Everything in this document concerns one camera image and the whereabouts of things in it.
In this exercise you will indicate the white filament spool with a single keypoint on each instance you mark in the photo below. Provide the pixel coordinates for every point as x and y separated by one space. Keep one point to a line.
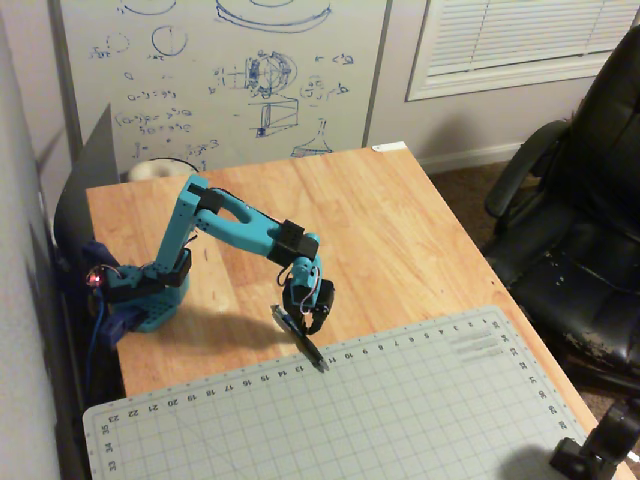
157 169

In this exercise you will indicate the grey cutting mat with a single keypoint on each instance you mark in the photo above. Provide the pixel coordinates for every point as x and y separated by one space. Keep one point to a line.
350 415

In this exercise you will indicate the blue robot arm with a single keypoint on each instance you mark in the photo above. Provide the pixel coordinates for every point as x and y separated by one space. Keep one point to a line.
240 230

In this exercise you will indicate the blue pen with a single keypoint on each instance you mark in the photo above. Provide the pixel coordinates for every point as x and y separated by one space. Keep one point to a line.
311 350

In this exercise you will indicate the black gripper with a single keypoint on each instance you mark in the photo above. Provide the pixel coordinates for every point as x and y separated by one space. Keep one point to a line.
320 306

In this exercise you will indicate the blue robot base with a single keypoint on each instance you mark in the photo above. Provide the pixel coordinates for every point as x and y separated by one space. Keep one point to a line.
160 310

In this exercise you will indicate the whiteboard with blue drawings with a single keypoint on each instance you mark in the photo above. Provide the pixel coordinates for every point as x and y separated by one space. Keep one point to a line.
210 90

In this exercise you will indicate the black office chair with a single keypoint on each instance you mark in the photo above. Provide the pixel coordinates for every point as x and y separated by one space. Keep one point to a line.
585 240

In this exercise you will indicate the white window blinds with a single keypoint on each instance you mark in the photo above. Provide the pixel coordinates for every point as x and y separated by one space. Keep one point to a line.
525 40

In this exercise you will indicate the black camera stand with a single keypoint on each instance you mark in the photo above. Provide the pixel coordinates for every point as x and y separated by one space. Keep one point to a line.
595 450

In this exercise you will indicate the dark blue clamp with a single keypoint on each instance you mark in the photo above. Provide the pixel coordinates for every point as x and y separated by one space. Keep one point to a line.
97 255
117 327

